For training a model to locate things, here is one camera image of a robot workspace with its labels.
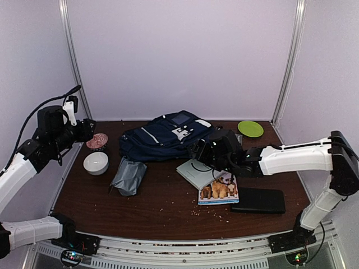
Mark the dog cover book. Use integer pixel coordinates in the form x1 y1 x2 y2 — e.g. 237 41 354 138
197 173 240 205

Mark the right metal frame post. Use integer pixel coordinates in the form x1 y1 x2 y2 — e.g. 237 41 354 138
271 0 307 128

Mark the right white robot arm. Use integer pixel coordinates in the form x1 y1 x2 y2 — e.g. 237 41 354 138
188 129 358 248

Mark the white ceramic bowl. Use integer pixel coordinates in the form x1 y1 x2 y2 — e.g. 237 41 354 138
83 152 109 176

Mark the grey pencil pouch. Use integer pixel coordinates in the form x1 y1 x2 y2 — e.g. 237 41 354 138
108 156 148 197

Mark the red patterned bowl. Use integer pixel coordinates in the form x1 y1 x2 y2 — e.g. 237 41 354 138
86 133 108 152

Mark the navy blue backpack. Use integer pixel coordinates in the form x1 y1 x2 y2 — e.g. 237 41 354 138
119 110 214 163

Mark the white grey book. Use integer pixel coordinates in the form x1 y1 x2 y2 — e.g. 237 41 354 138
176 159 225 191

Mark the metal frame post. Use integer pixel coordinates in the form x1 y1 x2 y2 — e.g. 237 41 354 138
271 0 307 128
58 0 93 119

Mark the green plate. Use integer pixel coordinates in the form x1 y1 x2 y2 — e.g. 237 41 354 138
237 120 264 138

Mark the black leather case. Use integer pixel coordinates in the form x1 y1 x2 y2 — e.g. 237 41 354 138
231 188 286 214

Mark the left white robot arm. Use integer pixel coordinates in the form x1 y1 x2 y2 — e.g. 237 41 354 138
1 102 96 258

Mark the left metal frame post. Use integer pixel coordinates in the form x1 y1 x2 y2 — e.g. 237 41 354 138
58 0 93 119

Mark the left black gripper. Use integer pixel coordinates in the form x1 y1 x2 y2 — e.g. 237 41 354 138
50 117 100 154

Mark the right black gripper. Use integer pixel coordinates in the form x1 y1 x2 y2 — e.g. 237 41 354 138
188 138 235 174

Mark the front aluminium rail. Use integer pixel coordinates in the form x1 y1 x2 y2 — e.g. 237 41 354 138
27 220 342 269

